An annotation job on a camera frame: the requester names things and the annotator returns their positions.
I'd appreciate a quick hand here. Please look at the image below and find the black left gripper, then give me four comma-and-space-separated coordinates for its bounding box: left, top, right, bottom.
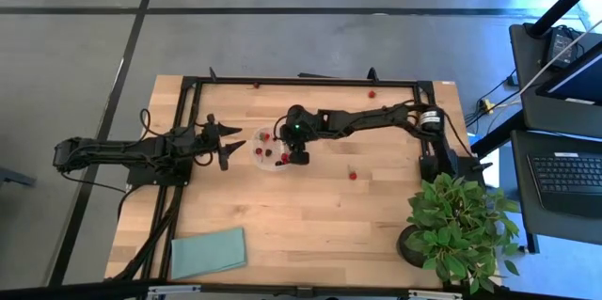
197, 113, 247, 172

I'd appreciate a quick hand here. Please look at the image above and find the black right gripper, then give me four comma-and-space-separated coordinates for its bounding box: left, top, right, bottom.
276, 104, 325, 166

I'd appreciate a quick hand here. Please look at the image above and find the teal folded cloth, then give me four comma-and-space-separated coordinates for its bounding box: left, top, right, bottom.
169, 227, 248, 281

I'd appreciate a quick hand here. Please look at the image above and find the green potted plant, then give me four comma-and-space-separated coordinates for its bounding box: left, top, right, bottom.
397, 171, 522, 295

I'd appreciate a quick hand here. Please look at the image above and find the black diagonal pole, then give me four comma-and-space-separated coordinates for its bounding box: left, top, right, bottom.
525, 0, 602, 39
469, 110, 527, 159

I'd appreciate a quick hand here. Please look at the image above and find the grey chair leg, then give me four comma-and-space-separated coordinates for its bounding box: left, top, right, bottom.
0, 166, 38, 189

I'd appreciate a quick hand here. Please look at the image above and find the black rig crossbeam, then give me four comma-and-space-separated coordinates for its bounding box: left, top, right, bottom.
0, 278, 159, 300

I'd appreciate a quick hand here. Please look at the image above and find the black side table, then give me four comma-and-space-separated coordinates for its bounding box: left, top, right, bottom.
510, 129, 602, 247
509, 21, 602, 140

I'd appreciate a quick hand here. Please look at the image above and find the black laptop keyboard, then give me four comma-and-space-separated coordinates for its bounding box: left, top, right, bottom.
526, 150, 602, 220

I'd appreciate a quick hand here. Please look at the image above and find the black power brick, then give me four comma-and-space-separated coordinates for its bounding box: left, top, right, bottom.
547, 26, 578, 69

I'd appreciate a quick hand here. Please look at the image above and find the black monitor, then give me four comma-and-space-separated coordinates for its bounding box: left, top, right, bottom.
535, 39, 602, 106

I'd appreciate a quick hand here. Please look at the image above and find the black metal table frame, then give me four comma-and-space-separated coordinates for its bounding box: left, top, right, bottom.
105, 67, 465, 299

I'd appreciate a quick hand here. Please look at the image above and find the silver metal bracket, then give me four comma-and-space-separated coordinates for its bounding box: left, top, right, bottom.
148, 284, 201, 297
407, 289, 465, 300

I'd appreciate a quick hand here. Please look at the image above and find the white cable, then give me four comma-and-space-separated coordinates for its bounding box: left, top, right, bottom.
515, 18, 602, 100

